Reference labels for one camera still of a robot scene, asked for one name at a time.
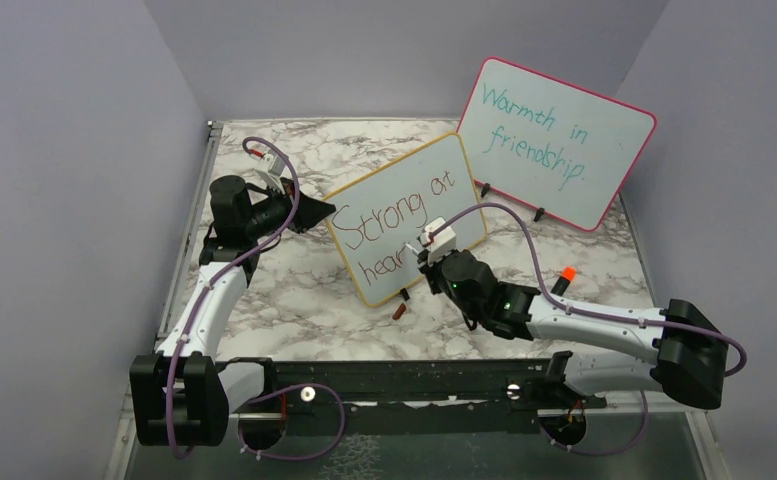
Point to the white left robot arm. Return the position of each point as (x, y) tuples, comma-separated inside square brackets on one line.
[(181, 398)]

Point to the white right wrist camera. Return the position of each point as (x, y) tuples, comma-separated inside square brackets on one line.
[(437, 241)]

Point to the pink framed whiteboard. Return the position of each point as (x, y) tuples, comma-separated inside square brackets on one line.
[(549, 144)]

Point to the brown marker cap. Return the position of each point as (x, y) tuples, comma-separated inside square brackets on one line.
[(399, 312)]

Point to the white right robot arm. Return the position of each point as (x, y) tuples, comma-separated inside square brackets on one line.
[(676, 350)]

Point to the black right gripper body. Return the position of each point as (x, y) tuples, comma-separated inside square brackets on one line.
[(433, 272)]

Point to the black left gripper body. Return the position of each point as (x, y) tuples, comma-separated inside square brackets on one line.
[(269, 214)]

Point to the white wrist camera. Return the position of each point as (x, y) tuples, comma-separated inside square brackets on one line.
[(269, 169), (437, 241)]

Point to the yellow framed whiteboard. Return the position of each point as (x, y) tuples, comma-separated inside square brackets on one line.
[(379, 213)]

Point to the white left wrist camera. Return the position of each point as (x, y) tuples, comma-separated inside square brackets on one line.
[(269, 169)]

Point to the aluminium table frame rail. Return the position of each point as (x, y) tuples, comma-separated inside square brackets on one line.
[(123, 445)]

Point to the black orange highlighter marker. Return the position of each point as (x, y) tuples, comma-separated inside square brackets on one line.
[(564, 280)]

